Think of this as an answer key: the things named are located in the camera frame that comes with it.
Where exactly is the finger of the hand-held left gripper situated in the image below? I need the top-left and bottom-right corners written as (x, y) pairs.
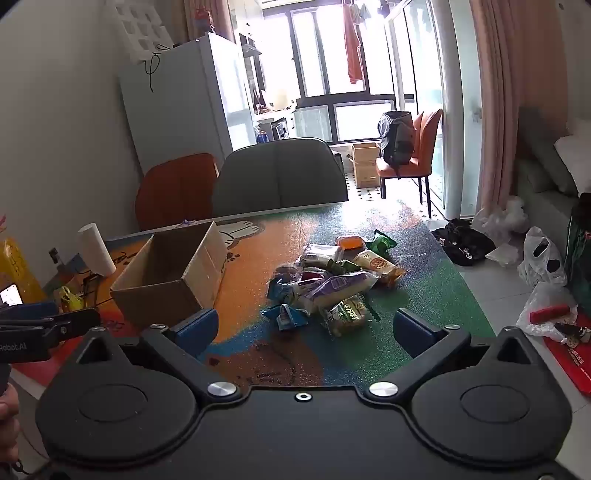
top-left (45, 308), bottom-right (101, 349)
top-left (0, 302), bottom-right (57, 325)

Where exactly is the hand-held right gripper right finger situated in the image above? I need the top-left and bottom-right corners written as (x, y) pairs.
top-left (367, 308), bottom-right (536, 401)

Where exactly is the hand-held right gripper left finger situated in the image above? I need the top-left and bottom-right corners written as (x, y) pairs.
top-left (74, 307), bottom-right (243, 404)

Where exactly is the cardboard box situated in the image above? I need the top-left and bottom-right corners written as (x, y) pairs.
top-left (109, 222), bottom-right (229, 330)

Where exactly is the green and yellow snack packet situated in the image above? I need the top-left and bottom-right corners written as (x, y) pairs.
top-left (320, 295), bottom-right (370, 337)

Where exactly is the cream packet with round label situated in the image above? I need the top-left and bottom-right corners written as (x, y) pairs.
top-left (353, 249), bottom-right (406, 288)

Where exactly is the blue snack packet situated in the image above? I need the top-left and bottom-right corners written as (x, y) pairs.
top-left (267, 276), bottom-right (301, 303)
top-left (261, 305), bottom-right (311, 330)

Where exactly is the clear packet of cream bars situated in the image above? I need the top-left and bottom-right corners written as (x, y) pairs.
top-left (300, 243), bottom-right (345, 266)

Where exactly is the person's left hand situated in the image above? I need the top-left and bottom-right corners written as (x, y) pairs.
top-left (0, 385), bottom-right (20, 455)

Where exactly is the small yellow toy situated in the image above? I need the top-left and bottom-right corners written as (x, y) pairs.
top-left (58, 286), bottom-right (85, 312)

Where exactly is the colourful printed table mat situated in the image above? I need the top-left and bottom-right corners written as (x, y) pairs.
top-left (9, 199), bottom-right (497, 402)

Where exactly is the yellow plastic bottle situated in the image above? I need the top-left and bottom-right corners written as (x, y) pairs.
top-left (0, 237), bottom-right (47, 305)

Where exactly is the white paper towel roll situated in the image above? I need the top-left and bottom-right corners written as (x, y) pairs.
top-left (78, 222), bottom-right (117, 278)

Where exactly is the white paper tissue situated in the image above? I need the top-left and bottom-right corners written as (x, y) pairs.
top-left (485, 242), bottom-right (522, 266)

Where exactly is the clear plastic bag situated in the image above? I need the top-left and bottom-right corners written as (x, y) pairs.
top-left (516, 281), bottom-right (580, 342)

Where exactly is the red tube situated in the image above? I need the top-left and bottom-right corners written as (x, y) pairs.
top-left (530, 305), bottom-right (571, 324)

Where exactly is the orange dining chair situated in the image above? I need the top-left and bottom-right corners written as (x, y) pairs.
top-left (135, 154), bottom-right (220, 232)
top-left (375, 108), bottom-right (444, 219)

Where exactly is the white bag with black print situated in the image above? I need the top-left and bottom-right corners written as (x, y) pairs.
top-left (517, 226), bottom-right (568, 288)

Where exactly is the brown printed carton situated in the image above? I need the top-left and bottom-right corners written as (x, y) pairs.
top-left (346, 142), bottom-right (382, 189)

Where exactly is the grey dining chair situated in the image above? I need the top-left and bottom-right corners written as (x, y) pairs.
top-left (211, 137), bottom-right (348, 217)

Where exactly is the green fabric bag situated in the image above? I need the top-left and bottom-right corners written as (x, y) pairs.
top-left (566, 193), bottom-right (591, 305)

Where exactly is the grey sofa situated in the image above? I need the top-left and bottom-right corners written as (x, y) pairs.
top-left (515, 106), bottom-right (591, 232)

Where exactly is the black backpack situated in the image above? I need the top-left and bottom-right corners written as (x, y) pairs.
top-left (378, 111), bottom-right (415, 178)

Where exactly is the white refrigerator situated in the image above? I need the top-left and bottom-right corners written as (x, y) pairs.
top-left (117, 32), bottom-right (257, 174)

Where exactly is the white pillow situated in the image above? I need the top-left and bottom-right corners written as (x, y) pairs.
top-left (554, 117), bottom-right (591, 195)

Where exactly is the glass sliding door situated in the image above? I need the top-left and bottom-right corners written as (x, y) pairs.
top-left (383, 0), bottom-right (483, 217)

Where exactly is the black framed window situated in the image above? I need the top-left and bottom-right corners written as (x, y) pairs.
top-left (238, 0), bottom-right (398, 144)

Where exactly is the pink curtain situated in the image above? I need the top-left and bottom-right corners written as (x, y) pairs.
top-left (468, 0), bottom-right (583, 222)

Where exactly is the red hanging garment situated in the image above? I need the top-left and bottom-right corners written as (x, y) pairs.
top-left (342, 2), bottom-right (365, 85)

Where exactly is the white foam tray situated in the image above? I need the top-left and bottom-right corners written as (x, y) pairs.
top-left (113, 0), bottom-right (174, 63)

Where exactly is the black cable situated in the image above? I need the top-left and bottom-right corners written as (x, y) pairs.
top-left (82, 272), bottom-right (103, 311)
top-left (143, 44), bottom-right (174, 93)

